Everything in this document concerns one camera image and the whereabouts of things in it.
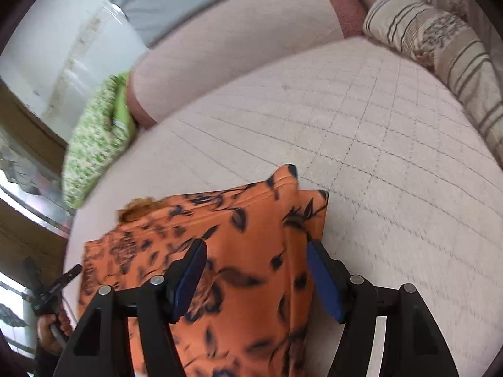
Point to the person's left hand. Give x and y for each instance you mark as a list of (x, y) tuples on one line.
[(46, 338)]

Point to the green white patterned pillow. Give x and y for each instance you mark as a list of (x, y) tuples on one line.
[(103, 132)]

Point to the orange black floral garment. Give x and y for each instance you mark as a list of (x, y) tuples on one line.
[(249, 315)]

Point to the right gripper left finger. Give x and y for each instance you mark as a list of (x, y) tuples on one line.
[(100, 344)]

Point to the pink bolster cushion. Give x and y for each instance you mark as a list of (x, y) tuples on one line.
[(227, 41)]

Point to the wooden glass panel door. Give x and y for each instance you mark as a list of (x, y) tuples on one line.
[(35, 223)]

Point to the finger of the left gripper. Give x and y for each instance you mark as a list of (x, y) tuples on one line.
[(66, 278)]

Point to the striped beige folded quilt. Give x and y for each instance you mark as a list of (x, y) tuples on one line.
[(451, 39)]

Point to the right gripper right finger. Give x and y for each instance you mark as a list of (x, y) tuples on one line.
[(413, 343)]

